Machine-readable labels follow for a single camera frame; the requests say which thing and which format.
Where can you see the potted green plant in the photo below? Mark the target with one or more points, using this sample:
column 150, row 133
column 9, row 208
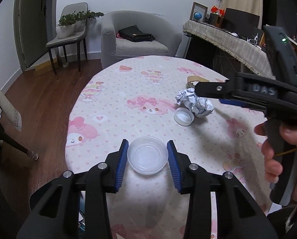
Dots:
column 75, row 22

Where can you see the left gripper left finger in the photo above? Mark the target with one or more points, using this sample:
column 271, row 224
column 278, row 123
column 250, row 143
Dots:
column 55, row 206

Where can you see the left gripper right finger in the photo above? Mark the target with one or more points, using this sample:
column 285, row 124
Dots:
column 238, row 214

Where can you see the person's right hand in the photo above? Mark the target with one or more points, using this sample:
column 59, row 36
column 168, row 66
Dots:
column 273, row 169

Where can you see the white plastic bottle cap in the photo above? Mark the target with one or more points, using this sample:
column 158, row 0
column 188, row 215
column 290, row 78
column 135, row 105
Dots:
column 183, row 116

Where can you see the small blue globe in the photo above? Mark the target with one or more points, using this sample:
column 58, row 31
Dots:
column 197, row 16

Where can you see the pink cartoon tablecloth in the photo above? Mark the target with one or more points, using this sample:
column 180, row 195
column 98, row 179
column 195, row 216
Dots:
column 137, row 97

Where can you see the black monitor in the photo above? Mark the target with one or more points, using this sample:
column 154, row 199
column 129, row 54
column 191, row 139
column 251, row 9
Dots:
column 240, row 22

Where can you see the clear plastic lid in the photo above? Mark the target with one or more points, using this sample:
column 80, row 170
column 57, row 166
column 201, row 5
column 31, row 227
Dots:
column 147, row 155

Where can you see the black handbag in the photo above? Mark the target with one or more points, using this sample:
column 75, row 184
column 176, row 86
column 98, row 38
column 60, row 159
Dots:
column 133, row 34

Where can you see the framed picture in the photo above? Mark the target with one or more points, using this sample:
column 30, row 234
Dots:
column 200, row 8

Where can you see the grey dining chair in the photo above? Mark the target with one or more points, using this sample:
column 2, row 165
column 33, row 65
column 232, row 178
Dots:
column 76, row 38

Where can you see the grey armchair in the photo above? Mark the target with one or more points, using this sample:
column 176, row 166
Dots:
column 115, row 49

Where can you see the white paper ball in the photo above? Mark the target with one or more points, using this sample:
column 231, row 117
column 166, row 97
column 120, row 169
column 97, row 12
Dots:
column 201, row 107

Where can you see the dark table leg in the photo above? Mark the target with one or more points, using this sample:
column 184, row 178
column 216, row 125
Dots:
column 31, row 154

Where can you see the beige fringed desk cloth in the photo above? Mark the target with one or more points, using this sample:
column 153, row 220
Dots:
column 255, row 59

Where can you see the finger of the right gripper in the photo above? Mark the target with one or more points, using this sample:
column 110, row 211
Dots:
column 233, row 102

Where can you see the grey door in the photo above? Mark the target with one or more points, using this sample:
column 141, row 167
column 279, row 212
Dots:
column 34, row 26

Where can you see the brown cardboard tape roll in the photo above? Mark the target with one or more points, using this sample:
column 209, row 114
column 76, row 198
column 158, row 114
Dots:
column 194, row 79

